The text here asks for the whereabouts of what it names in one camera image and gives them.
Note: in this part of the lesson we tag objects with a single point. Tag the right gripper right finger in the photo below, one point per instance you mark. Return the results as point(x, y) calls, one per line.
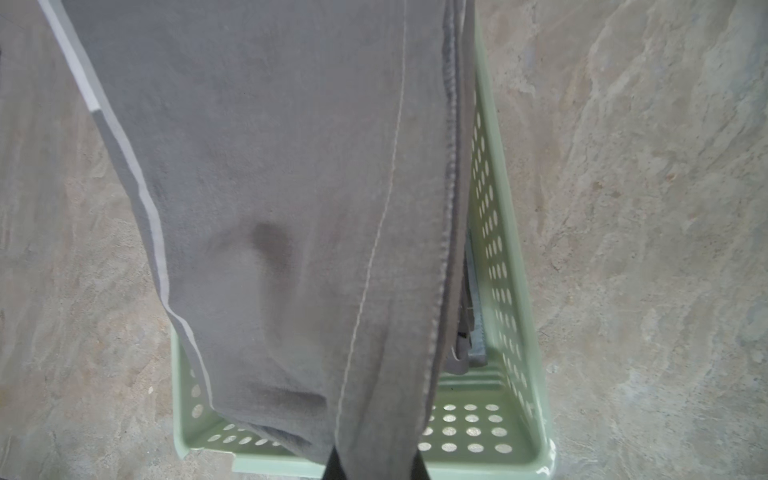
point(419, 470)

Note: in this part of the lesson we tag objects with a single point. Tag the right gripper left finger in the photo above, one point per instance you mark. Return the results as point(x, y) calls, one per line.
point(334, 469)

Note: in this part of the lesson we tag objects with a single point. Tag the green plastic basket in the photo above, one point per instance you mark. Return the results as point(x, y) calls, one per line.
point(493, 422)

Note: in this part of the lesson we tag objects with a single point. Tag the dark grey checked pillowcase front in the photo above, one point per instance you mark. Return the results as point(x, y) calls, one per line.
point(458, 359)

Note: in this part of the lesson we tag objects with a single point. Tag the blue pillowcase with stripes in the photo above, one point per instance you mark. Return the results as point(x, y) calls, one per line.
point(477, 353)

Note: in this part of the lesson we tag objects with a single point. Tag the plain grey pillowcase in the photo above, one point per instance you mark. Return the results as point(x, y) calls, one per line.
point(299, 173)

